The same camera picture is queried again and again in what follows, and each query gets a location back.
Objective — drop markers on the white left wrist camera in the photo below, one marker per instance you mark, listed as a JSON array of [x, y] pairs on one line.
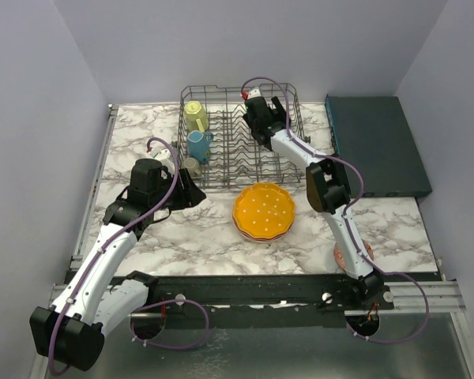
[[164, 156]]

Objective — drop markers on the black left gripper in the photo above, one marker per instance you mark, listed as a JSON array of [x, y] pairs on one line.
[[190, 195]]

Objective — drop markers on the blue floral mug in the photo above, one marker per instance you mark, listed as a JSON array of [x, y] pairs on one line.
[[198, 145]]

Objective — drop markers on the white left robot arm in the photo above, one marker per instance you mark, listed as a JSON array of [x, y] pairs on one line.
[[72, 330]]

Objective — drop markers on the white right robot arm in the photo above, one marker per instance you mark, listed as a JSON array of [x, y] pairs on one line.
[[328, 191]]

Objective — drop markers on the blue network switch box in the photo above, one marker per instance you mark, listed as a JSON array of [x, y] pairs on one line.
[[372, 134]]

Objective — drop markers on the red patterned glass bowl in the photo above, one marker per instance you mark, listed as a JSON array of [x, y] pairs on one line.
[[339, 259]]

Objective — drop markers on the pink plate under stack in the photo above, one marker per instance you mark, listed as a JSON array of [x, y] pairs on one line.
[[262, 239]]

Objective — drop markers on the orange polka dot plate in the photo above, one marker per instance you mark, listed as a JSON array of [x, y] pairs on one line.
[[264, 210]]

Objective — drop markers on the pale yellow mug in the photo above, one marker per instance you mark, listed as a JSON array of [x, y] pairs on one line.
[[195, 117]]

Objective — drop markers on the small grey cup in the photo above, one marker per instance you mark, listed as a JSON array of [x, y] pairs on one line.
[[192, 166]]

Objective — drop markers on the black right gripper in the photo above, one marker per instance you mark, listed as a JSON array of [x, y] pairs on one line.
[[281, 117]]

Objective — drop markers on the grey wire dish rack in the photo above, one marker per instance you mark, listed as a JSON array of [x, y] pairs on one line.
[[236, 158]]

